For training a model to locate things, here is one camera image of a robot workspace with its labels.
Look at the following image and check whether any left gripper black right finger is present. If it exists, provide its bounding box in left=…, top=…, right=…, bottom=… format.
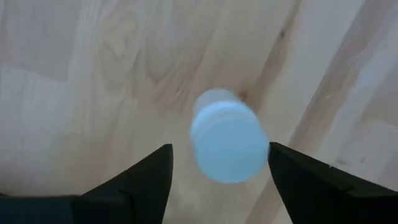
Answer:
left=267, top=142, right=398, bottom=224

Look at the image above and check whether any white pill bottle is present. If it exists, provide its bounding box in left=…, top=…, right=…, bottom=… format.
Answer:
left=190, top=88, right=270, bottom=184

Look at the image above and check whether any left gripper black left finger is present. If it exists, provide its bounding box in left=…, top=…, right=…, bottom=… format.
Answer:
left=73, top=143, right=174, bottom=224

